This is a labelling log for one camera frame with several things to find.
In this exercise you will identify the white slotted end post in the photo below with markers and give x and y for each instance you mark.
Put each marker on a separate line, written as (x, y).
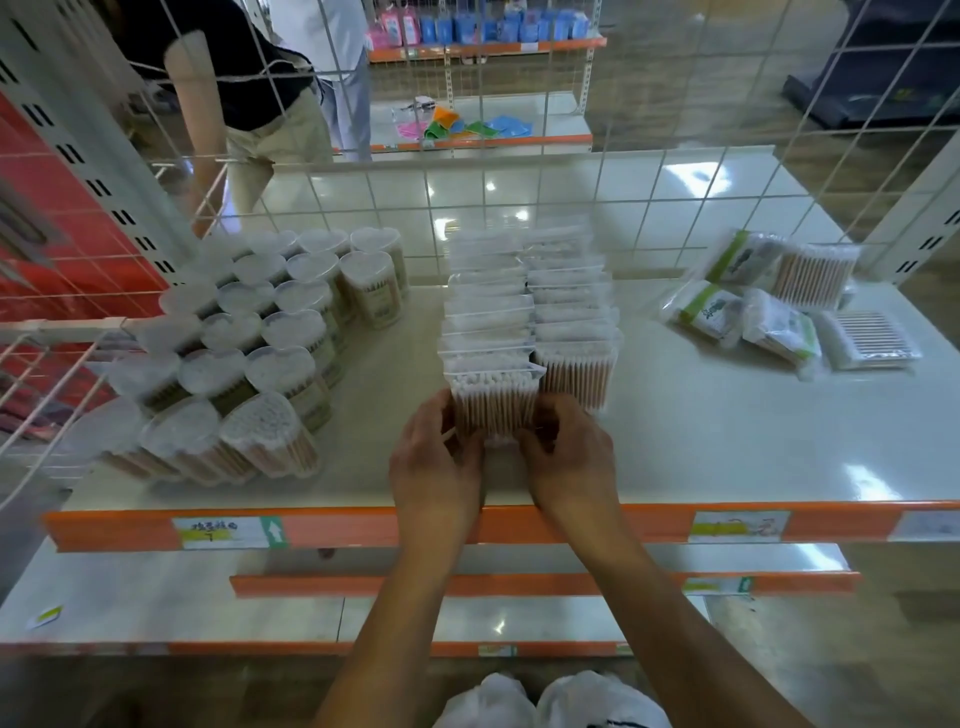
(922, 240)

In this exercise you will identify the person's left forearm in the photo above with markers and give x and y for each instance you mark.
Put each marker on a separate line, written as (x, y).
(390, 637)

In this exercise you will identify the person's left hand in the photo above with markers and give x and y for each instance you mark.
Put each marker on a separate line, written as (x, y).
(435, 472)

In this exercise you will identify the white slotted shelf post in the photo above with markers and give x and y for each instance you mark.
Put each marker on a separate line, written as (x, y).
(90, 112)

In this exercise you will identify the row of pink blue packets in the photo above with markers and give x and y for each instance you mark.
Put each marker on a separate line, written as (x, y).
(480, 26)

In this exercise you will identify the green plastic item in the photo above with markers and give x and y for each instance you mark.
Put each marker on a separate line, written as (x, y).
(472, 129)

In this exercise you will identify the white shelf orange rail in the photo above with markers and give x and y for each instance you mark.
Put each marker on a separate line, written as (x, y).
(750, 420)

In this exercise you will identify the distant white orange shelf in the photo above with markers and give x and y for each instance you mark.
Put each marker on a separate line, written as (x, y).
(525, 109)

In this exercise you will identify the small green white tag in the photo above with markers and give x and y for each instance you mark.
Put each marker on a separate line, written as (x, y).
(46, 616)

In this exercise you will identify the price label green arrow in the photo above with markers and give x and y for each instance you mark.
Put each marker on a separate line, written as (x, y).
(225, 532)

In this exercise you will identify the plain white price label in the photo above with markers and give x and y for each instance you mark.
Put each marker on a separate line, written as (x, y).
(926, 526)

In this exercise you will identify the blue plastic item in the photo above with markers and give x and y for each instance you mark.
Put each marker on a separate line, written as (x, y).
(510, 124)

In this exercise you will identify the pink plastic basin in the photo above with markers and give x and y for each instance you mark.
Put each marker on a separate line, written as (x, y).
(411, 129)

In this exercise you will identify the person's right forearm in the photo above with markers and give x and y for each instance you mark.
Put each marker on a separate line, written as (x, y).
(675, 637)

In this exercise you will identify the green-label swab packet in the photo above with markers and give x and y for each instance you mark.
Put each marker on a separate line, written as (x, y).
(709, 307)
(742, 255)
(780, 330)

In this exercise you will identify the white shelf board orange rim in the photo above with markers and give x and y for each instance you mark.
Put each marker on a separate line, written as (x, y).
(450, 585)
(525, 615)
(187, 600)

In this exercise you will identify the narrow green price label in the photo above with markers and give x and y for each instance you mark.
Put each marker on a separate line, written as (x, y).
(716, 585)

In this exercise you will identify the person's right hand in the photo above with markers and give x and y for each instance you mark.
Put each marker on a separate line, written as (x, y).
(574, 472)

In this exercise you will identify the person's white garment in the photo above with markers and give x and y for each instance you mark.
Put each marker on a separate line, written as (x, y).
(555, 701)

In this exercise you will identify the hanging dark packaged items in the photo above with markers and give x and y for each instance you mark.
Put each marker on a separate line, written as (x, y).
(22, 225)

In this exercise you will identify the orange plastic item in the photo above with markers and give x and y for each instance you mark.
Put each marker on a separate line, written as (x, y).
(444, 116)

